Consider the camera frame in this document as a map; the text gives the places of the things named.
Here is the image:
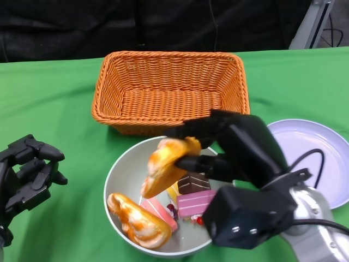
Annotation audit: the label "lilac round plate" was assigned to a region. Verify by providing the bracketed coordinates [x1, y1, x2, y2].
[266, 118, 349, 210]

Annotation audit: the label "orange ring donut bread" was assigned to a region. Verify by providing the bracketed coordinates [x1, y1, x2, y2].
[140, 137, 202, 199]

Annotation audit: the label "grey-green round bowl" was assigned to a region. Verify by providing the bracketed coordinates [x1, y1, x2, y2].
[103, 135, 237, 259]

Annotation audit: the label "grey metal frame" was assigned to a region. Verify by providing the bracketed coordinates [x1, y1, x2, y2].
[288, 0, 335, 50]

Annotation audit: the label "black looped floor cables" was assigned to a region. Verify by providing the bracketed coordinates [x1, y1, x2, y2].
[321, 13, 344, 46]

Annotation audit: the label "black camera cable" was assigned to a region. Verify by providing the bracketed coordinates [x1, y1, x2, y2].
[293, 218, 349, 235]

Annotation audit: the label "orange white twisted bread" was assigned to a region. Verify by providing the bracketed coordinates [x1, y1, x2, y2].
[106, 192, 173, 249]

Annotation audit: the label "green tablecloth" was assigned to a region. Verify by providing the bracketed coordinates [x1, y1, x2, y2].
[0, 46, 349, 262]

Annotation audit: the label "black backdrop curtain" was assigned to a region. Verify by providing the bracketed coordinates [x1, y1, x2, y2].
[0, 0, 311, 63]

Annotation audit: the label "yellow cake slice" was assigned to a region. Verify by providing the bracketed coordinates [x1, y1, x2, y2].
[165, 184, 180, 221]

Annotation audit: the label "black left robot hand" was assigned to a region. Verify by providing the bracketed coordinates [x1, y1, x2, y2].
[0, 133, 68, 248]

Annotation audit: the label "orange wicker basket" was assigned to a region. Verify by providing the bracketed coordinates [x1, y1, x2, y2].
[91, 50, 250, 137]

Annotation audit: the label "magenta pink cake slice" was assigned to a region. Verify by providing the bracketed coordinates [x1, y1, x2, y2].
[176, 189, 218, 226]

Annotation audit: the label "salmon pink cake slice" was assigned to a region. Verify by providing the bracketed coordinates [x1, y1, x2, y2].
[140, 198, 178, 233]

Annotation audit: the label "thin black hand cable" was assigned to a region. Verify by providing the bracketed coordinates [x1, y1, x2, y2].
[287, 148, 327, 189]

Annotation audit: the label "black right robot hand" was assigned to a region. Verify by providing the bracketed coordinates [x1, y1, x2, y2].
[163, 109, 290, 189]

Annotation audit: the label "chocolate brown cake slice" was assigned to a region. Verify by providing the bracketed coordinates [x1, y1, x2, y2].
[177, 171, 212, 195]

